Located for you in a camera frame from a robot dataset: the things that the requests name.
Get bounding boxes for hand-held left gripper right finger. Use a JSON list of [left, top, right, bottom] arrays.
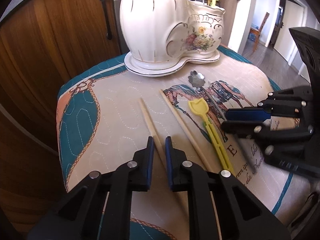
[[165, 136, 292, 240]]

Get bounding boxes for stainless steel built-in oven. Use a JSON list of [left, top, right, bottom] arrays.
[[111, 0, 209, 54]]

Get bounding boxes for yellow plastic spoon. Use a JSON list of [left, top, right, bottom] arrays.
[[187, 99, 235, 174]]

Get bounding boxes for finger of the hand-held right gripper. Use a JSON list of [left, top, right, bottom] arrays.
[[224, 86, 315, 121], [221, 120, 315, 141]]

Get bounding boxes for wooden chopstick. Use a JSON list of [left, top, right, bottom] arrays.
[[139, 97, 167, 170], [159, 89, 214, 173]]

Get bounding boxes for wooden chair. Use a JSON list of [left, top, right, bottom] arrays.
[[249, 12, 270, 53]]

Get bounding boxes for black cabinet handle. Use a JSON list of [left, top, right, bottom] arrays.
[[99, 0, 113, 40]]

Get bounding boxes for quilted horse print mat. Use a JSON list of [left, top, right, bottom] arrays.
[[56, 44, 300, 240]]

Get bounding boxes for white ceramic holder tray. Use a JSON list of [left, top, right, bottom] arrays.
[[124, 49, 220, 77]]

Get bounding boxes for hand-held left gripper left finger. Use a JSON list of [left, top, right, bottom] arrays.
[[27, 136, 155, 240]]

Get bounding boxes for silver flower-shaped spoon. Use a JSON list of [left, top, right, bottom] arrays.
[[187, 70, 228, 121]]

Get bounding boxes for wooden cabinet door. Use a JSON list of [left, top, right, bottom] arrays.
[[219, 0, 241, 53], [0, 2, 74, 155], [31, 0, 123, 79]]

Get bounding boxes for white floral ceramic utensil holder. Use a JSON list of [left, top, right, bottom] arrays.
[[119, 0, 225, 63]]

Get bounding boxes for white door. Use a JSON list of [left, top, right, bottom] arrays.
[[274, 0, 305, 68]]

